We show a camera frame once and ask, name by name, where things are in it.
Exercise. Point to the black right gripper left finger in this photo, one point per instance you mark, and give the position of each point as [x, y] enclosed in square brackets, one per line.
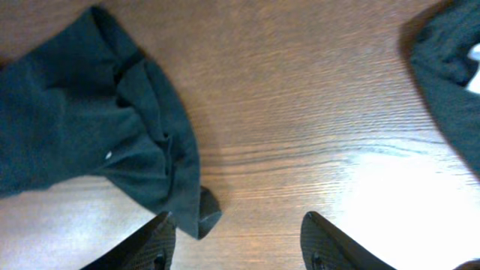
[151, 247]

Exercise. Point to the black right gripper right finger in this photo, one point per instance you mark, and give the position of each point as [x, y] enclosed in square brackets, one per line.
[325, 247]

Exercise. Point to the dark green t-shirt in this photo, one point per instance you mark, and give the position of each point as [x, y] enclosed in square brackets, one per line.
[89, 102]

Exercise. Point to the dark garment under pile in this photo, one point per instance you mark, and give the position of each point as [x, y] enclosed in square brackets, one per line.
[435, 44]

